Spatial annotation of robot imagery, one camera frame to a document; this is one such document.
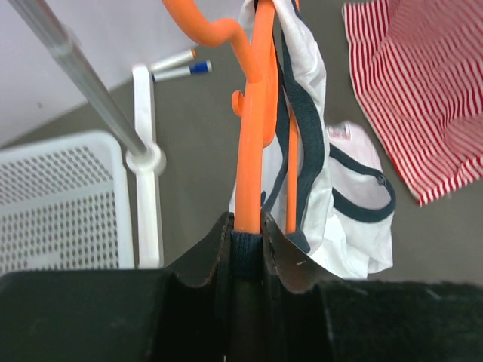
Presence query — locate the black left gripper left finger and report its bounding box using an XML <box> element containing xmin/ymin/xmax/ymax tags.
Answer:
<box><xmin>1</xmin><ymin>213</ymin><xmax>233</xmax><ymax>361</ymax></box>

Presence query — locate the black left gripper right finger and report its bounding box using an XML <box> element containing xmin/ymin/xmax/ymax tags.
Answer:
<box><xmin>262</xmin><ymin>214</ymin><xmax>482</xmax><ymax>361</ymax></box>

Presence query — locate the white printed tank top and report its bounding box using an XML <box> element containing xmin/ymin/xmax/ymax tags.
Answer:
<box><xmin>228</xmin><ymin>0</ymin><xmax>397</xmax><ymax>280</ymax></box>

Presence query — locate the orange hanger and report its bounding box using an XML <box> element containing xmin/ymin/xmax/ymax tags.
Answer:
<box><xmin>164</xmin><ymin>1</ymin><xmax>278</xmax><ymax>234</ymax></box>

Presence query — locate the red striped tank top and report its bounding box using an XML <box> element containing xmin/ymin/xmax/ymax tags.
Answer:
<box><xmin>343</xmin><ymin>1</ymin><xmax>482</xmax><ymax>206</ymax></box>

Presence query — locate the white perforated plastic basket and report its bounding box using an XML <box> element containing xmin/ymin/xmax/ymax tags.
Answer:
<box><xmin>1</xmin><ymin>131</ymin><xmax>135</xmax><ymax>275</ymax></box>

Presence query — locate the white metal clothes rack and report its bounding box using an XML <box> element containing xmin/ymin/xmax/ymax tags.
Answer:
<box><xmin>11</xmin><ymin>1</ymin><xmax>167</xmax><ymax>268</ymax></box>

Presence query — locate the white marker blue cap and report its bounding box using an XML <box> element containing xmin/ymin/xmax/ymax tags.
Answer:
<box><xmin>152</xmin><ymin>60</ymin><xmax>213</xmax><ymax>82</ymax></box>

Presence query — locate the white marker orange cap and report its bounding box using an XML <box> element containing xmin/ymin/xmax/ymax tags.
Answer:
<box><xmin>150</xmin><ymin>48</ymin><xmax>197</xmax><ymax>72</ymax></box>

